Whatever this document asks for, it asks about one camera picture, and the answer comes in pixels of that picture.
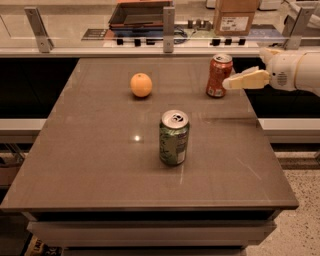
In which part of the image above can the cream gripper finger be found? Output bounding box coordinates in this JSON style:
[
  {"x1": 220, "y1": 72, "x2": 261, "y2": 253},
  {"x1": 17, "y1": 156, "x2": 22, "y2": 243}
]
[
  {"x1": 259, "y1": 48, "x2": 281, "y2": 65},
  {"x1": 222, "y1": 66, "x2": 270, "y2": 90}
]

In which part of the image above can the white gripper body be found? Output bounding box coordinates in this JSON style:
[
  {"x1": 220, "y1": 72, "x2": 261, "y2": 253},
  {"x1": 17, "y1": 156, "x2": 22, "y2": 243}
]
[{"x1": 266, "y1": 51, "x2": 303, "y2": 91}]

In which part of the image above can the red coke can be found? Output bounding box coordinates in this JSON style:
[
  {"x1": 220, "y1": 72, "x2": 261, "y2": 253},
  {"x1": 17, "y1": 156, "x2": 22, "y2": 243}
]
[{"x1": 206, "y1": 54, "x2": 233, "y2": 98}]

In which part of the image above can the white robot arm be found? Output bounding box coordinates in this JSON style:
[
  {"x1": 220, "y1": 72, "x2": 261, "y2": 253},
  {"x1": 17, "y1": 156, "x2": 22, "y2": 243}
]
[{"x1": 222, "y1": 48, "x2": 320, "y2": 96}]

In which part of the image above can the green soda can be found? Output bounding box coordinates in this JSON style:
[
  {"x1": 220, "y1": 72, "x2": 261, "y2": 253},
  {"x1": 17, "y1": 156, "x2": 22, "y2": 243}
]
[{"x1": 159, "y1": 110, "x2": 190, "y2": 165}]

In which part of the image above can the cardboard box with label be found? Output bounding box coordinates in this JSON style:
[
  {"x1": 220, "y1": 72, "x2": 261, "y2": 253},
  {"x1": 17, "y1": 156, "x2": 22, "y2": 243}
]
[{"x1": 214, "y1": 0, "x2": 259, "y2": 36}]

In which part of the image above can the orange fruit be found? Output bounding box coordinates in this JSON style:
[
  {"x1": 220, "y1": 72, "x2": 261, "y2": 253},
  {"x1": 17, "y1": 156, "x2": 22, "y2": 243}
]
[{"x1": 130, "y1": 73, "x2": 153, "y2": 98}]

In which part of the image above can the dark open tray box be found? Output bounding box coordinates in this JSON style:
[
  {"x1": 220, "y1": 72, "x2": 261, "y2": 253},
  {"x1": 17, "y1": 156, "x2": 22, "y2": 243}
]
[{"x1": 109, "y1": 0, "x2": 173, "y2": 28}]

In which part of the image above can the white drawer front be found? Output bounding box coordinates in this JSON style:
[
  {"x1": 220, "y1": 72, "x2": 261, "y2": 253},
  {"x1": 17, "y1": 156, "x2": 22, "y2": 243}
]
[{"x1": 28, "y1": 221, "x2": 276, "y2": 247}]

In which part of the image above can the yellow black bag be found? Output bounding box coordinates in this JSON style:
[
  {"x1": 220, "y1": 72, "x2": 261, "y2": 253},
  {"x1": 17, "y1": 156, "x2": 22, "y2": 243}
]
[{"x1": 23, "y1": 236, "x2": 62, "y2": 256}]

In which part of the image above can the right metal glass bracket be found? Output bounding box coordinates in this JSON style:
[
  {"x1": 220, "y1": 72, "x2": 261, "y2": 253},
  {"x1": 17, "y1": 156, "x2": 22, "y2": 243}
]
[{"x1": 282, "y1": 7, "x2": 314, "y2": 50}]

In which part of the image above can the metal glass bracket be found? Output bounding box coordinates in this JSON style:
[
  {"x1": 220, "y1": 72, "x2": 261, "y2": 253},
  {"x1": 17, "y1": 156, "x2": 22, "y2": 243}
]
[
  {"x1": 24, "y1": 6, "x2": 54, "y2": 53},
  {"x1": 163, "y1": 6, "x2": 175, "y2": 53},
  {"x1": 282, "y1": 7, "x2": 314, "y2": 50}
]

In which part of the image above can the middle metal glass bracket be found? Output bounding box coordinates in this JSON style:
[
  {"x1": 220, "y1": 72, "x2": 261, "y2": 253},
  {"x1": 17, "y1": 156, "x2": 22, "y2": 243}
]
[{"x1": 163, "y1": 6, "x2": 175, "y2": 53}]

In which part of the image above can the left metal glass bracket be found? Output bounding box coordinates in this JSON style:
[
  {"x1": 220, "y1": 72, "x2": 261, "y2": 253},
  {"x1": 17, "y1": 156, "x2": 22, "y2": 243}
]
[{"x1": 24, "y1": 6, "x2": 54, "y2": 53}]

